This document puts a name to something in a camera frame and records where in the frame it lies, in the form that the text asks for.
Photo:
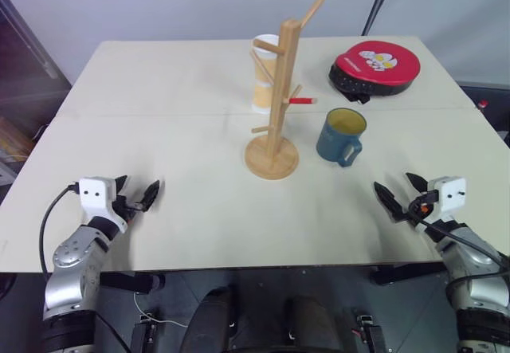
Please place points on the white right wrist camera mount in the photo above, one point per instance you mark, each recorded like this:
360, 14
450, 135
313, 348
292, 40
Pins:
450, 197

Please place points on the black table frame bracket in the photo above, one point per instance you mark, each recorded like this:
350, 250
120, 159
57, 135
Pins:
127, 281

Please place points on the black upright post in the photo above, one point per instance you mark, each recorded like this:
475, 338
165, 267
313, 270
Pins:
145, 335
372, 335

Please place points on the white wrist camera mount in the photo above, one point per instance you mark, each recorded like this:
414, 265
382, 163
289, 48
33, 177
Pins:
450, 197
93, 193

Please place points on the blue mug with yellow inside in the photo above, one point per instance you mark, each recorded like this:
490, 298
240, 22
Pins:
336, 142

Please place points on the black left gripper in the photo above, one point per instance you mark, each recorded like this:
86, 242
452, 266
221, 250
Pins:
126, 206

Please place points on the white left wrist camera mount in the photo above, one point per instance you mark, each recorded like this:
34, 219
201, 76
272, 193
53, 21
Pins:
93, 193

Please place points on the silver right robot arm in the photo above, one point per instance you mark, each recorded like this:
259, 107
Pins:
474, 273

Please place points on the black slanted pole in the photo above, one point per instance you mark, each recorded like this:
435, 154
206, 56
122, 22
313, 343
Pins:
374, 6

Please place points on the small red button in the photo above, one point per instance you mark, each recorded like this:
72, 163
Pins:
483, 104

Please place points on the red and black punch pad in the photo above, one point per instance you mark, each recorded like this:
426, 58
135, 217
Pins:
374, 68

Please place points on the wooden mug tree stand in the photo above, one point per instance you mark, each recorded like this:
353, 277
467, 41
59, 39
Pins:
279, 90

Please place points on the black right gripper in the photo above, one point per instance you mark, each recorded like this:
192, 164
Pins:
424, 209

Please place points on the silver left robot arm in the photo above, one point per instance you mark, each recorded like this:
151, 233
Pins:
71, 257

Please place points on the white and tan paper cup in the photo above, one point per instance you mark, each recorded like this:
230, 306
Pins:
261, 98

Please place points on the dark glass cabinet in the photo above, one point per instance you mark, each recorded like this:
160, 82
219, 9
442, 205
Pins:
24, 90

